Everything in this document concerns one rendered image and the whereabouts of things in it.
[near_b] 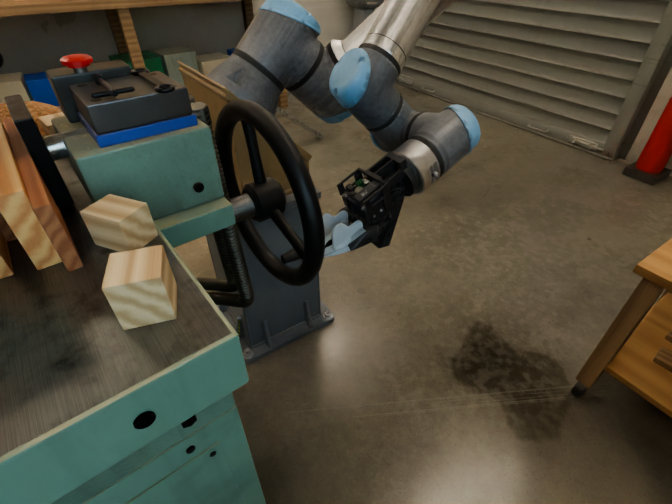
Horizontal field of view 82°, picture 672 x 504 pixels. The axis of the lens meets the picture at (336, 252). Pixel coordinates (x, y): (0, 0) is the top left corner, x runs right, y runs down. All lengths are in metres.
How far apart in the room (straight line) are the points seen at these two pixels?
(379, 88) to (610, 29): 2.49
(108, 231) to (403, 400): 1.08
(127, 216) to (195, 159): 0.13
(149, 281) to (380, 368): 1.14
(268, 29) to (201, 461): 0.90
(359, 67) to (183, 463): 0.62
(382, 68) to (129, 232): 0.53
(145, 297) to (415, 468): 1.02
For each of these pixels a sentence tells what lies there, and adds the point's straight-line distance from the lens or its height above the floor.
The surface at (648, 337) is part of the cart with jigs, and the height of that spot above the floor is 0.18.
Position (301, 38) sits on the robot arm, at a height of 0.93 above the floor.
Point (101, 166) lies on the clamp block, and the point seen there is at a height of 0.95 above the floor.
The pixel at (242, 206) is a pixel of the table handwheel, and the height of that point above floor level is 0.82.
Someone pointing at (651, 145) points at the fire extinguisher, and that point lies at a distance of 2.95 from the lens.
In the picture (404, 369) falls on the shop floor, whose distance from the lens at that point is 1.37.
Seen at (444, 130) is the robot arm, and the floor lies 0.86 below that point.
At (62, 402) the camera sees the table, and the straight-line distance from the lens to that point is 0.30.
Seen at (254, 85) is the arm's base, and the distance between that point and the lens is 1.03.
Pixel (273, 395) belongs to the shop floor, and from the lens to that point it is 1.32.
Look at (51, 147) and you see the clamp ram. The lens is 0.50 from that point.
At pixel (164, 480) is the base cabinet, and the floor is 0.67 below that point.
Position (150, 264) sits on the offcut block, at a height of 0.94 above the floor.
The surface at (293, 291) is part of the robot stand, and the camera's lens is 1.32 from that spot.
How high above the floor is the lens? 1.12
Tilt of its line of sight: 39 degrees down
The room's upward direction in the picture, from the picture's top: straight up
